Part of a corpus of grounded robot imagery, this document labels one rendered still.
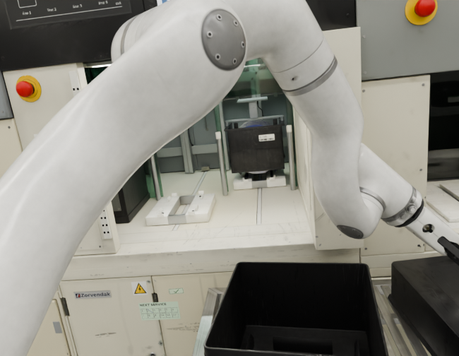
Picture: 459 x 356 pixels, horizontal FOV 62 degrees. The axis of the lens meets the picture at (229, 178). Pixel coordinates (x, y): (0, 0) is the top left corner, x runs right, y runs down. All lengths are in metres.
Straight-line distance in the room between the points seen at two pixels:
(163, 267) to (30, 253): 0.78
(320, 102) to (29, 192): 0.40
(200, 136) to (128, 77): 1.55
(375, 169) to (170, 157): 1.39
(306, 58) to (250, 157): 1.00
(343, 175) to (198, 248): 0.59
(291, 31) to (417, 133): 0.59
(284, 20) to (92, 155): 0.29
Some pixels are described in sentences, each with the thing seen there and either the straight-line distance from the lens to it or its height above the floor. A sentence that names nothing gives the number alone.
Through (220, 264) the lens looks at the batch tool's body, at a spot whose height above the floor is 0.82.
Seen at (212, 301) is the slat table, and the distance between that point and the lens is 1.07.
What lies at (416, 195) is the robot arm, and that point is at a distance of 0.78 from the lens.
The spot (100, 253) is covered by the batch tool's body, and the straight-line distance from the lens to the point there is 1.20.
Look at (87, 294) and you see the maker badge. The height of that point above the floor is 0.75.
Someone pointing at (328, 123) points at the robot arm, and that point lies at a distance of 0.61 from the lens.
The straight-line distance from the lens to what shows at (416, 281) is 0.95.
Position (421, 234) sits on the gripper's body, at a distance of 0.79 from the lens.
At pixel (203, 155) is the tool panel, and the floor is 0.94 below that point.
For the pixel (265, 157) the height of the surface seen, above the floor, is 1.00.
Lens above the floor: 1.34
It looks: 16 degrees down
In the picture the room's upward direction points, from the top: 6 degrees counter-clockwise
